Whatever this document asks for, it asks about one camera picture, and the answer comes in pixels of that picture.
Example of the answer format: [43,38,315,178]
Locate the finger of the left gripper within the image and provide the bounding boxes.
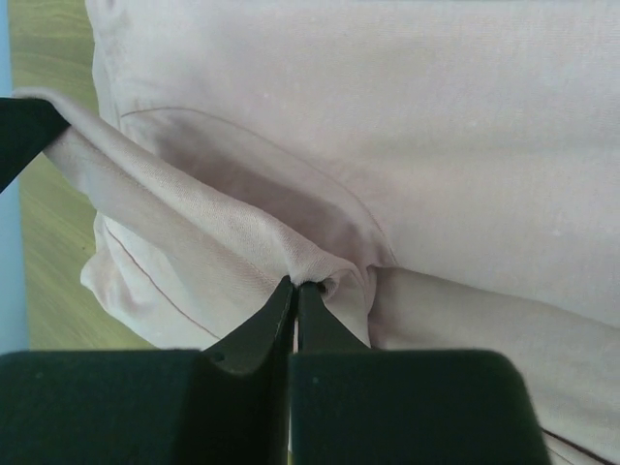
[0,98,71,192]

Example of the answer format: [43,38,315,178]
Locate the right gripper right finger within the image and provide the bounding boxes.
[289,283,550,464]

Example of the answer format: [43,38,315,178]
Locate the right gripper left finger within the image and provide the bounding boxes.
[1,278,295,464]

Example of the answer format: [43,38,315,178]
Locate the pink printed t shirt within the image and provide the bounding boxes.
[15,1,619,464]

